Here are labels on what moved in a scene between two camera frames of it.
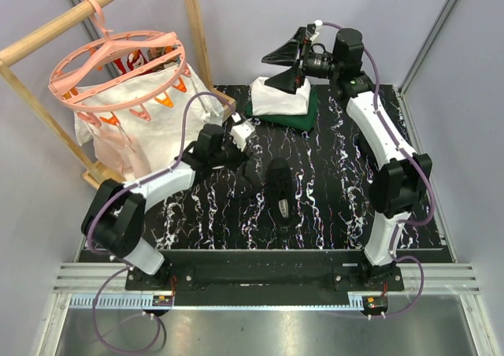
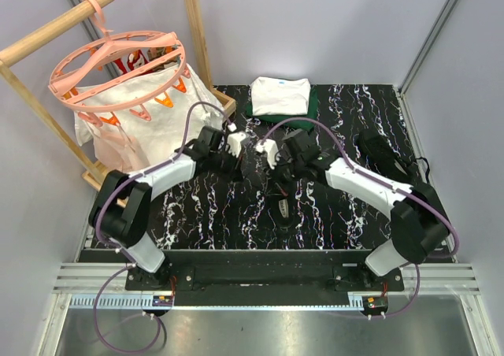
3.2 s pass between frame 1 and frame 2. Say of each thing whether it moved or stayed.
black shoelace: moved
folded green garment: stayed
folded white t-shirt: stayed
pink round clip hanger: stayed
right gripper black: moved
